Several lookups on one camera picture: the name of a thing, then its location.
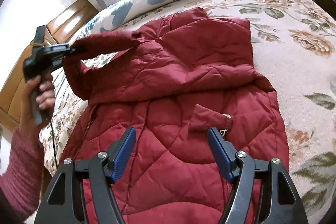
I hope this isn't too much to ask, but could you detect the red quilted down coat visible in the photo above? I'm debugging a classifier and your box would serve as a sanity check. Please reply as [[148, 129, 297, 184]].
[[62, 7, 289, 223]]

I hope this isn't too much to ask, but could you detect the pink knit sleeve forearm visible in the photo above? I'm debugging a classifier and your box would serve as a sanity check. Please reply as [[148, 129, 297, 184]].
[[1, 129, 44, 223]]

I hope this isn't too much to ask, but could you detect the person's left hand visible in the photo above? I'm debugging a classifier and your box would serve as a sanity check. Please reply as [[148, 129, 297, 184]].
[[19, 72, 55, 145]]

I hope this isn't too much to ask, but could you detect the wooden headboard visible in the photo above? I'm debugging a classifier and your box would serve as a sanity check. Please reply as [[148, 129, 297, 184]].
[[1, 0, 98, 131]]

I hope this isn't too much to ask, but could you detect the floral cream bed blanket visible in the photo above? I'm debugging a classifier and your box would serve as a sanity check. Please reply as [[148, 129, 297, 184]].
[[38, 0, 336, 217]]

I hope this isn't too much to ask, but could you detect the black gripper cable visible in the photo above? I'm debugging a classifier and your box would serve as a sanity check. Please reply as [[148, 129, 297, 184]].
[[48, 116, 59, 169]]

